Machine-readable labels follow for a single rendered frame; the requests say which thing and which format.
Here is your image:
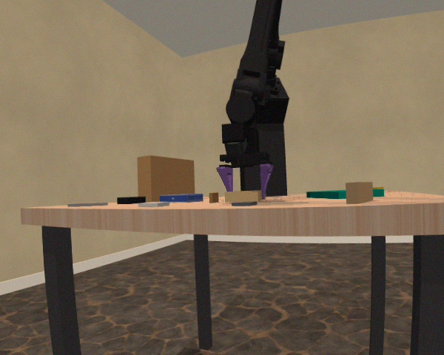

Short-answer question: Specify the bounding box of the blue and white flat box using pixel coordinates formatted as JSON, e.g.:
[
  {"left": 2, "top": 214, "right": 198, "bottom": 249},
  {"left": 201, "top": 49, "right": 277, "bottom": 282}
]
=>
[{"left": 160, "top": 194, "right": 203, "bottom": 203}]

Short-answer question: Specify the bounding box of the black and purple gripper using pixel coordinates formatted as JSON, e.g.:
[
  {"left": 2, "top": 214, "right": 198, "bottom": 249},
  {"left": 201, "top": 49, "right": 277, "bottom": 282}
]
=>
[{"left": 217, "top": 152, "right": 273, "bottom": 199}]

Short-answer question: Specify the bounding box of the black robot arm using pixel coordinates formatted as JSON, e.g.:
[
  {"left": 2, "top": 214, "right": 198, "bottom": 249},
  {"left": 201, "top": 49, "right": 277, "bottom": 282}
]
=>
[{"left": 222, "top": 0, "right": 285, "bottom": 155}]

